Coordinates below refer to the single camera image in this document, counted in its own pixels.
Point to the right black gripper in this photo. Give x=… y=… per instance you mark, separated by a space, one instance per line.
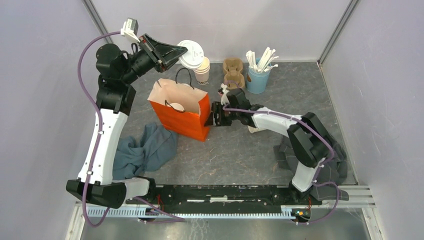
x=217 y=107

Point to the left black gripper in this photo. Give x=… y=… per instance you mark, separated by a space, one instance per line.
x=150 y=43

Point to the orange paper bag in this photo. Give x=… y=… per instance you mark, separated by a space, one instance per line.
x=195 y=101

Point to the single white cup lid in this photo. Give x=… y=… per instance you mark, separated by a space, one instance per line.
x=194 y=56

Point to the lidded white coffee cup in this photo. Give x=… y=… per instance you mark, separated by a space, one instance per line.
x=177 y=107

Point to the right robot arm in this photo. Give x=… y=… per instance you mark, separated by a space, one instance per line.
x=309 y=139

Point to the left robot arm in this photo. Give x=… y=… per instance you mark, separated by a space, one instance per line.
x=118 y=69

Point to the stack of paper cups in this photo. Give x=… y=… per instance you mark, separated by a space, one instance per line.
x=202 y=72

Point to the brown cardboard cup carrier stack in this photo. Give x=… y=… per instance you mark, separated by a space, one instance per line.
x=233 y=69

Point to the blue-grey cloth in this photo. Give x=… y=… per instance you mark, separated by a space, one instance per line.
x=155 y=148

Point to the blue straw holder cup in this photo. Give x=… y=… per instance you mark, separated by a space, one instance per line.
x=257 y=82

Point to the white wrapped straws bundle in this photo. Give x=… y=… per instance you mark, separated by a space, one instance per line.
x=264 y=63

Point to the dark grey checked cloth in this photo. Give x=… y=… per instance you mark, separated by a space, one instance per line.
x=335 y=170

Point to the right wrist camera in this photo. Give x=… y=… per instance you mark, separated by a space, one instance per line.
x=233 y=97

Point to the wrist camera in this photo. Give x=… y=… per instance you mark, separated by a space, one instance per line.
x=129 y=30
x=233 y=97

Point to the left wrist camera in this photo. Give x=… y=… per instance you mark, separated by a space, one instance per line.
x=129 y=30

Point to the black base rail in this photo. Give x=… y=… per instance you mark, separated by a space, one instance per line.
x=227 y=199

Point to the white cable duct strip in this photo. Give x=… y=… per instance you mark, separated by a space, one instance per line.
x=142 y=212

